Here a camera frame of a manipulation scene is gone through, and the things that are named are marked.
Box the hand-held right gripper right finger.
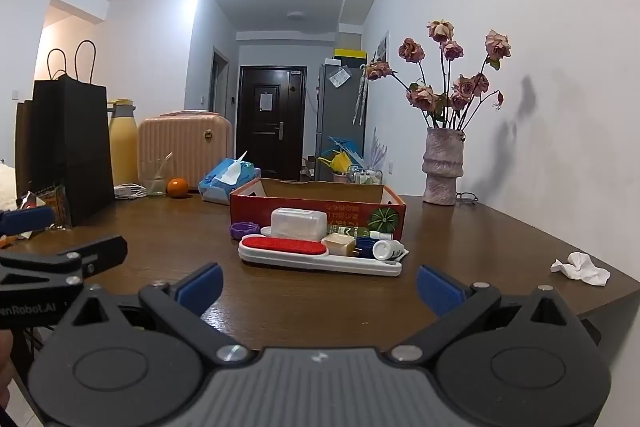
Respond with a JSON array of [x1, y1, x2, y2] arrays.
[[390, 264, 584, 364]]

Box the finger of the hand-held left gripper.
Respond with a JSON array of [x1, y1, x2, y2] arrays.
[[0, 206, 56, 237], [0, 234, 129, 283]]

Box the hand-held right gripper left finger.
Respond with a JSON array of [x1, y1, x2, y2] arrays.
[[59, 262, 256, 366]]

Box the small white bottle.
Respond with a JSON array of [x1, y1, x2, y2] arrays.
[[372, 239, 405, 262]]

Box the purple plastic cap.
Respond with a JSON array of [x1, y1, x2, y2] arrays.
[[229, 221, 261, 241]]

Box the red and white lint brush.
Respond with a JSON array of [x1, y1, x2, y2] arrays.
[[237, 234, 404, 278]]

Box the small yellow jar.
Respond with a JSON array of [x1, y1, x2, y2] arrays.
[[320, 232, 357, 258]]

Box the clear plastic swab container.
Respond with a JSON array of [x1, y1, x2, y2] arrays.
[[270, 207, 329, 242]]

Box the red cardboard box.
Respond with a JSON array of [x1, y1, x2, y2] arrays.
[[229, 178, 407, 241]]

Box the snack packet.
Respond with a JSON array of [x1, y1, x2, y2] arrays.
[[17, 184, 69, 241]]

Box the dark brown paper bag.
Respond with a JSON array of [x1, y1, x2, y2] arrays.
[[14, 101, 36, 204]]

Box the black paper bag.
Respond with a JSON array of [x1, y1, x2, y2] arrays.
[[31, 40, 116, 228]]

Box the clear glass cup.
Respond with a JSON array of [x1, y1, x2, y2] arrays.
[[141, 151, 174, 197]]

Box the blue tissue pack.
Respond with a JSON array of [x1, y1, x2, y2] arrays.
[[197, 150, 262, 206]]

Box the yellow thermos bottle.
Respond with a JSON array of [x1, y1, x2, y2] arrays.
[[107, 99, 140, 188]]

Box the pink ceramic vase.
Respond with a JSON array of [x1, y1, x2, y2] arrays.
[[421, 126, 466, 207]]

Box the crumpled white tissue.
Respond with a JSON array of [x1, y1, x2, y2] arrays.
[[550, 251, 612, 288]]

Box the pink ribbed suitcase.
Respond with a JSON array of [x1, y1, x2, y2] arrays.
[[137, 110, 234, 190]]

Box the purple flower decoration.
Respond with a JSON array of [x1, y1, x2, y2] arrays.
[[372, 126, 389, 170]]

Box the yellow watering can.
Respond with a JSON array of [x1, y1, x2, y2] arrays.
[[318, 150, 351, 176]]

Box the blue folded kite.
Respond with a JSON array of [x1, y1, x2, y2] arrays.
[[327, 135, 365, 158]]

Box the dark entrance door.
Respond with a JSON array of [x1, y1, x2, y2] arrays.
[[235, 65, 307, 182]]

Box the grey refrigerator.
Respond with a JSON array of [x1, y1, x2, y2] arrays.
[[314, 60, 369, 183]]

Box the dried pink roses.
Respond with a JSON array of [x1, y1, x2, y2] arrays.
[[364, 19, 512, 132]]

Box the grey interior door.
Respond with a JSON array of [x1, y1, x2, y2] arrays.
[[209, 46, 231, 118]]

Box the hanging folded umbrella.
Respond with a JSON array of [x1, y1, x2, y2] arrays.
[[351, 62, 370, 126]]

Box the clear bag on refrigerator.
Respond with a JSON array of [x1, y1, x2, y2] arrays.
[[327, 65, 351, 88]]

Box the white cable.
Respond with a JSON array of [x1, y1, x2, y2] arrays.
[[113, 183, 148, 200]]

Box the wire rack of bottles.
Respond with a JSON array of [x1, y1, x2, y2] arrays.
[[347, 164, 385, 186]]

